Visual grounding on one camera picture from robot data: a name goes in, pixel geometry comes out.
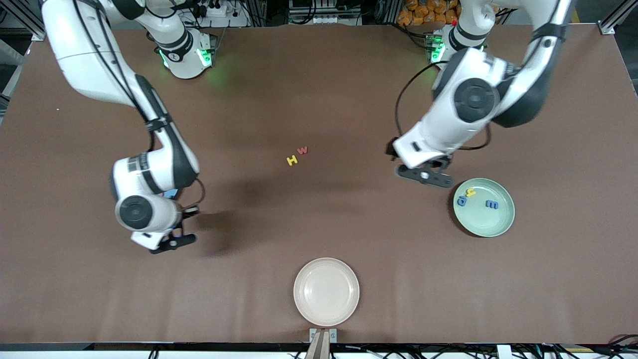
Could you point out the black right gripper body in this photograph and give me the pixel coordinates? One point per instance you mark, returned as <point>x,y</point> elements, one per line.
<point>190,212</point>

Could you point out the blue small letter g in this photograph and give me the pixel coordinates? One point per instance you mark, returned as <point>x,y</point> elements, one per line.
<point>462,201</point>

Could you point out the blue small letter m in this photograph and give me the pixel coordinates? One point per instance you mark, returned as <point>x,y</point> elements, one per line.
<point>492,204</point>

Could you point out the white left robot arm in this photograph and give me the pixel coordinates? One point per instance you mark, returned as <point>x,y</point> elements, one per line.
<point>448,124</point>

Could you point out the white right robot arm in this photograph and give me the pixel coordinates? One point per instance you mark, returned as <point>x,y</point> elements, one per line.
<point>89,60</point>

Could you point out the blue plate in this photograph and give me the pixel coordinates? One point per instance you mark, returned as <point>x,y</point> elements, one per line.
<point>170,193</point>

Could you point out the green plate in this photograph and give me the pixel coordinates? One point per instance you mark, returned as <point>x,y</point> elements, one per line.
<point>483,219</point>

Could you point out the beige plate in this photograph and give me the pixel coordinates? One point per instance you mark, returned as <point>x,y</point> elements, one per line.
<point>326,292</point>

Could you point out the yellow capital letter H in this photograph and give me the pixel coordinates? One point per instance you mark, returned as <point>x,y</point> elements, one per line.
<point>292,160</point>

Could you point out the pile of orange bags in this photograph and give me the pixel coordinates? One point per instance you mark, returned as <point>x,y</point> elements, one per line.
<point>423,12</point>

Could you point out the white power strip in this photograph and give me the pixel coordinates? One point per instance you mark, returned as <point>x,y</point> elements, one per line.
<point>224,21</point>

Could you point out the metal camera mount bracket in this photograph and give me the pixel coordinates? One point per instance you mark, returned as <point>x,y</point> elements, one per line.
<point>323,344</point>

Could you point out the aluminium frame profile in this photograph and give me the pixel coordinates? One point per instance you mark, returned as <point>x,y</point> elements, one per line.
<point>35,33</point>
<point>609,26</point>

